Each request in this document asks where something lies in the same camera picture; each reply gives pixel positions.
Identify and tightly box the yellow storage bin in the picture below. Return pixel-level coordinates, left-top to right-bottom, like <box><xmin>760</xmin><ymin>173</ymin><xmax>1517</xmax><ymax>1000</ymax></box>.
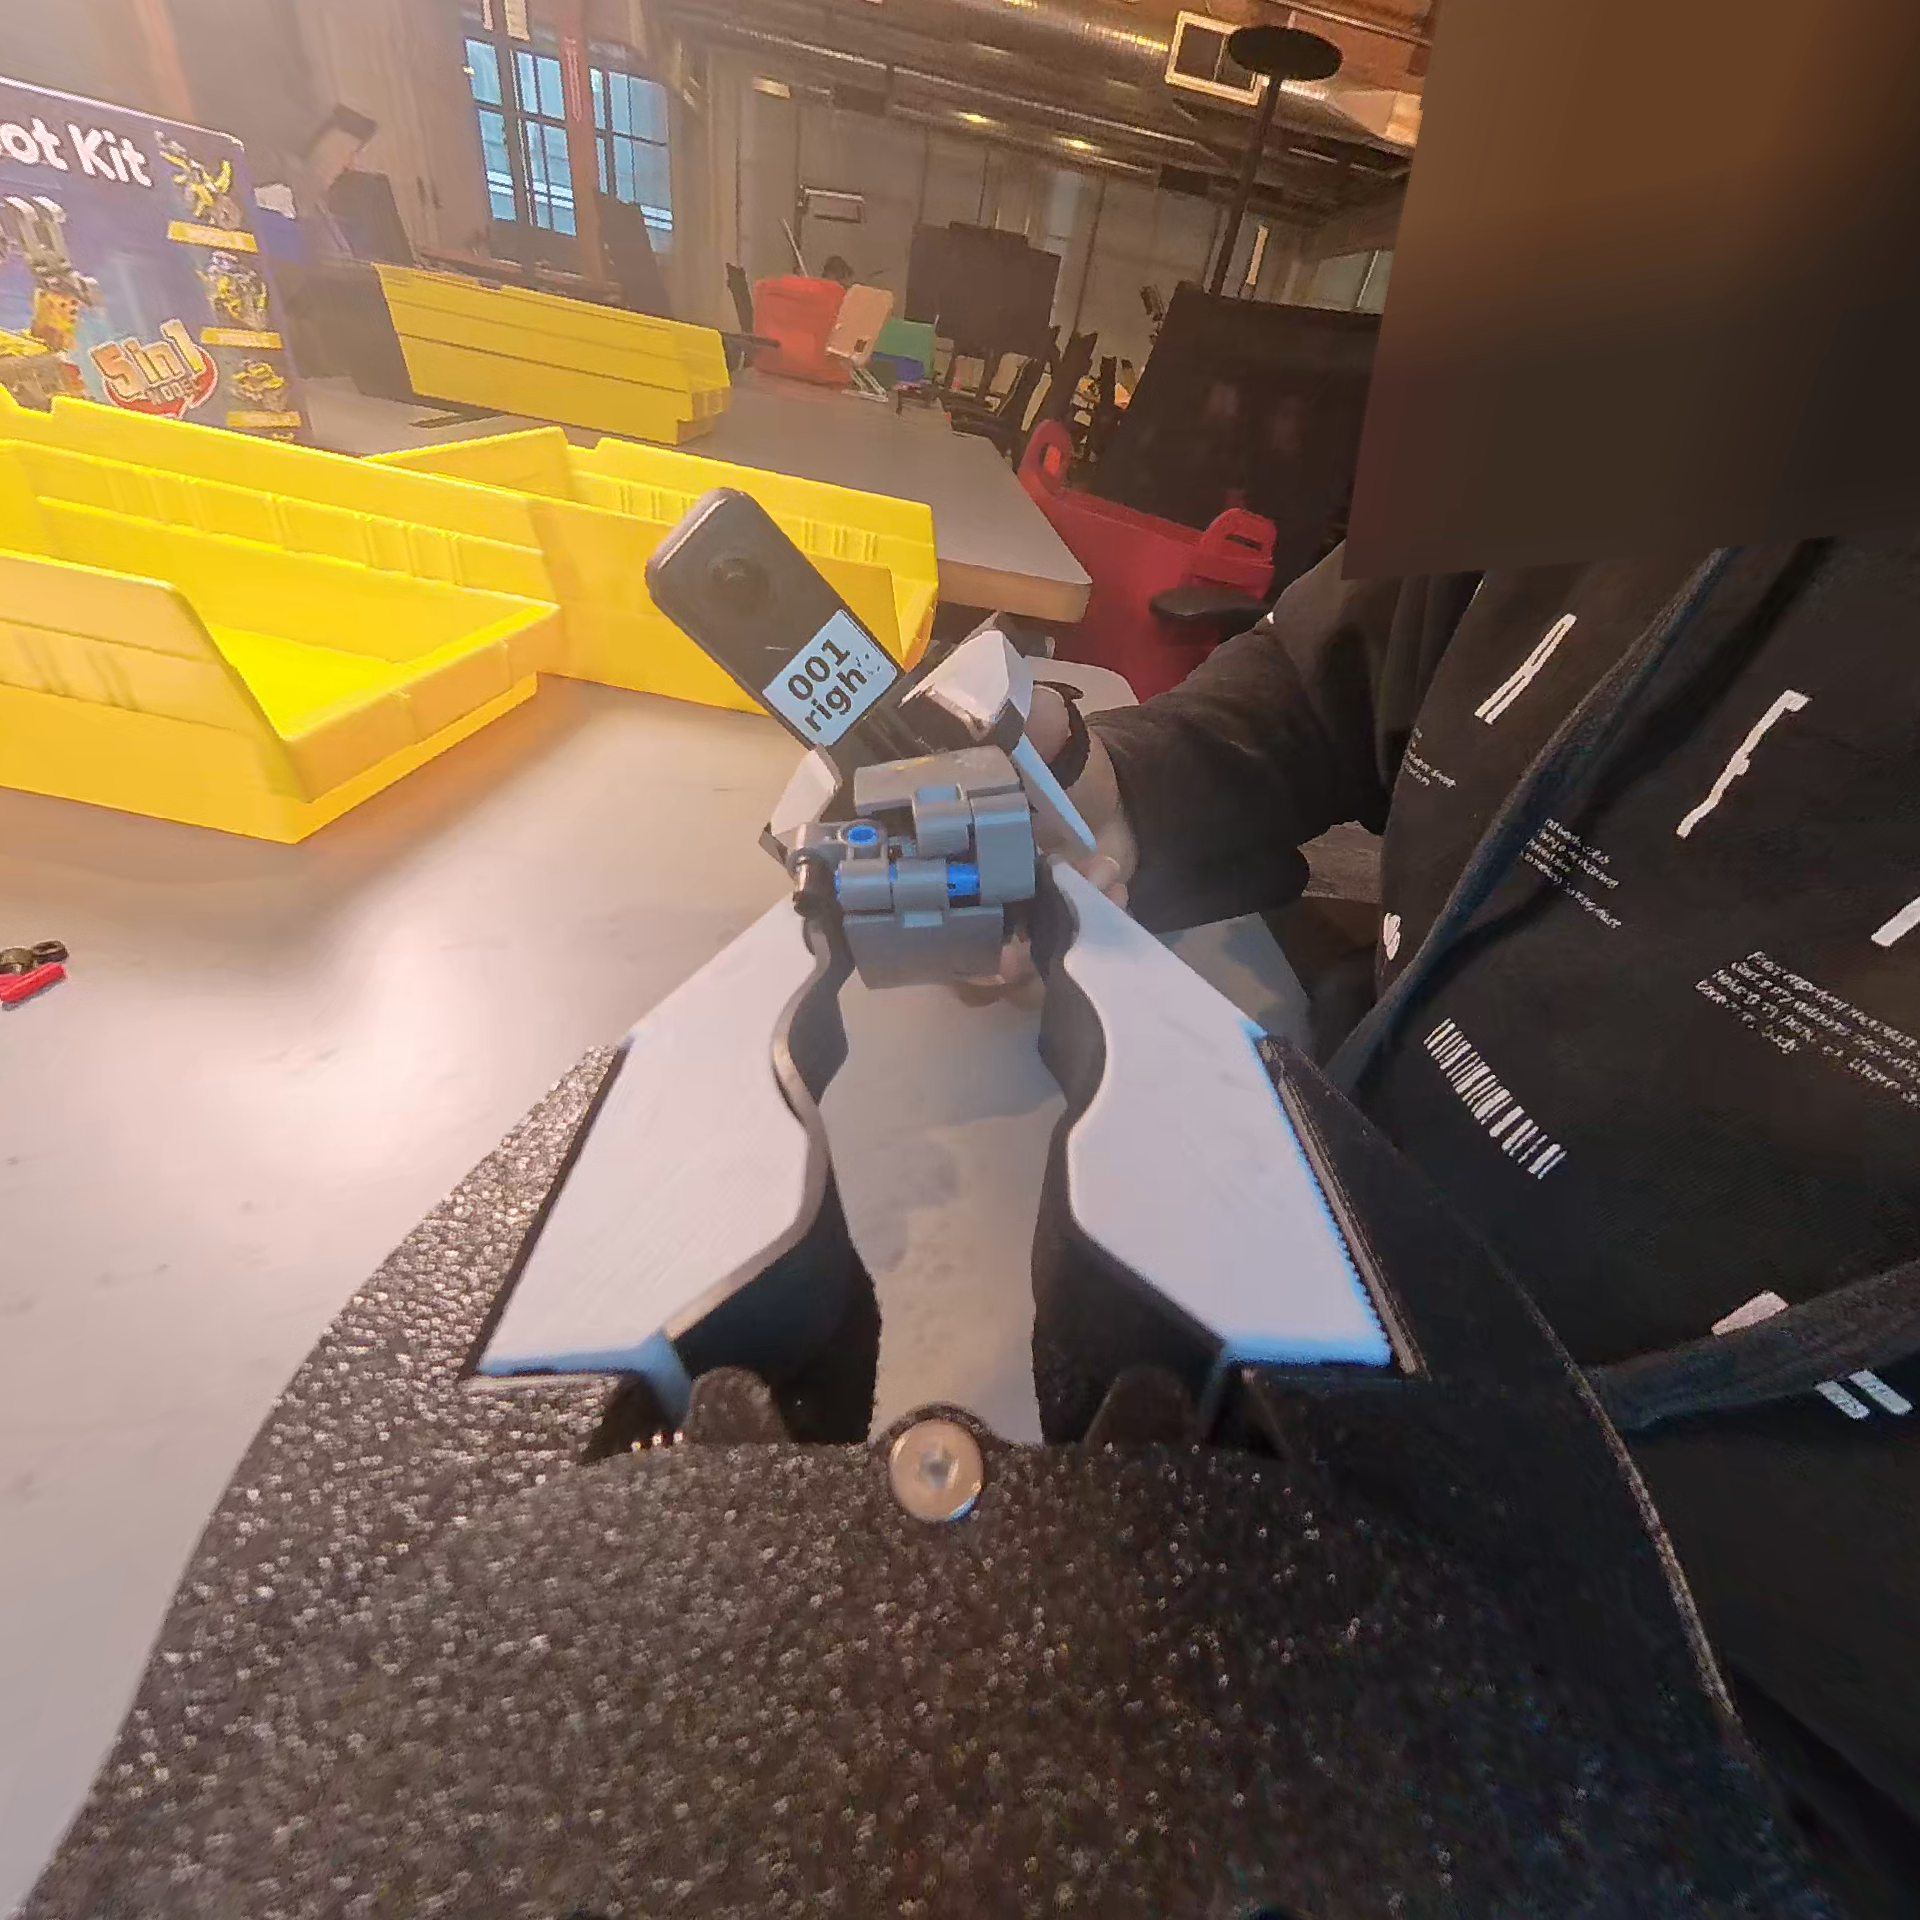
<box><xmin>376</xmin><ymin>427</ymin><xmax>943</xmax><ymax>718</ymax></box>
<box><xmin>0</xmin><ymin>386</ymin><xmax>568</xmax><ymax>846</ymax></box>
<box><xmin>373</xmin><ymin>264</ymin><xmax>735</xmax><ymax>448</ymax></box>

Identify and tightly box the person's right hand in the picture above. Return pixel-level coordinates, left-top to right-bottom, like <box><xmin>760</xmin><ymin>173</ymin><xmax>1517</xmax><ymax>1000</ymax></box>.
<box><xmin>1072</xmin><ymin>727</ymin><xmax>1145</xmax><ymax>910</ymax></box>

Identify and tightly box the red plastic tub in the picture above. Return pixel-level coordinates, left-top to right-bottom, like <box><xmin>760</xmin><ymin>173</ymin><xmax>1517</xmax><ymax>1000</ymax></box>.
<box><xmin>748</xmin><ymin>275</ymin><xmax>860</xmax><ymax>386</ymax></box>

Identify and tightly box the paned window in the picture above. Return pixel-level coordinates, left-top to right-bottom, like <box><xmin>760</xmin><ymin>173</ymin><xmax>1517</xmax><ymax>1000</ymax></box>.
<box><xmin>461</xmin><ymin>38</ymin><xmax>676</xmax><ymax>243</ymax></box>

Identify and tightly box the black floor lamp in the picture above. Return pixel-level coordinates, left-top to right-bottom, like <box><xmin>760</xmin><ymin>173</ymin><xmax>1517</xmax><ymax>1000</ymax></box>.
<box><xmin>1212</xmin><ymin>29</ymin><xmax>1346</xmax><ymax>303</ymax></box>

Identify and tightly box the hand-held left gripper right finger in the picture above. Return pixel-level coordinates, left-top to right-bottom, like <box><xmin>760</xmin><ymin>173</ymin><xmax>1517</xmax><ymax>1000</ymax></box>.
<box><xmin>1031</xmin><ymin>857</ymin><xmax>1397</xmax><ymax>1445</ymax></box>

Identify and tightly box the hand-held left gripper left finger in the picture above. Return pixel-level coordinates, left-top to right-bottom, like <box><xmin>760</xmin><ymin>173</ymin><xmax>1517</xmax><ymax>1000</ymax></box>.
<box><xmin>479</xmin><ymin>896</ymin><xmax>882</xmax><ymax>1449</ymax></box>

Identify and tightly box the black mesh chair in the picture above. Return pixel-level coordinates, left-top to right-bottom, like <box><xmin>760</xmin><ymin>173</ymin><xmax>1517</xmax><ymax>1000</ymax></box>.
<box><xmin>1117</xmin><ymin>282</ymin><xmax>1384</xmax><ymax>606</ymax></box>

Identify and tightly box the grey wood-edged table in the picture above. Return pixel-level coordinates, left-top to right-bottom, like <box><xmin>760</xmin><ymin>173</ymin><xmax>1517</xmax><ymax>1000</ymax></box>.
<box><xmin>299</xmin><ymin>368</ymin><xmax>1095</xmax><ymax>625</ymax></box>

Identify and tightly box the colourful toy kit box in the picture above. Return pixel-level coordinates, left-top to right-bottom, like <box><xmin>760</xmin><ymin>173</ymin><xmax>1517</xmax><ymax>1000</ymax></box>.
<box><xmin>0</xmin><ymin>77</ymin><xmax>313</xmax><ymax>442</ymax></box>

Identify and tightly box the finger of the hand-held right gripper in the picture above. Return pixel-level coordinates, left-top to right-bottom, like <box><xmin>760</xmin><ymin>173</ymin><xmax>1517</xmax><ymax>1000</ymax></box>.
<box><xmin>896</xmin><ymin>626</ymin><xmax>1099</xmax><ymax>857</ymax></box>
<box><xmin>761</xmin><ymin>750</ymin><xmax>847</xmax><ymax>880</ymax></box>

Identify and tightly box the grey curved toy panel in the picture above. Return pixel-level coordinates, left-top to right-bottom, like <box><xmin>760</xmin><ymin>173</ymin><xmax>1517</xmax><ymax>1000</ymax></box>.
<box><xmin>833</xmin><ymin>747</ymin><xmax>1041</xmax><ymax>993</ymax></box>

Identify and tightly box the person's black hoodie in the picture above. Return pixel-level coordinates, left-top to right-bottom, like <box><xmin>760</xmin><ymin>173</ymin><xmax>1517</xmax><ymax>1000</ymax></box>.
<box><xmin>1317</xmin><ymin>541</ymin><xmax>1920</xmax><ymax>1920</ymax></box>

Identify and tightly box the black toy lens assembly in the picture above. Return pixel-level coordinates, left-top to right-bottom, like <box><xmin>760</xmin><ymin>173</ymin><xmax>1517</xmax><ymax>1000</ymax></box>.
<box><xmin>786</xmin><ymin>817</ymin><xmax>1037</xmax><ymax>925</ymax></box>

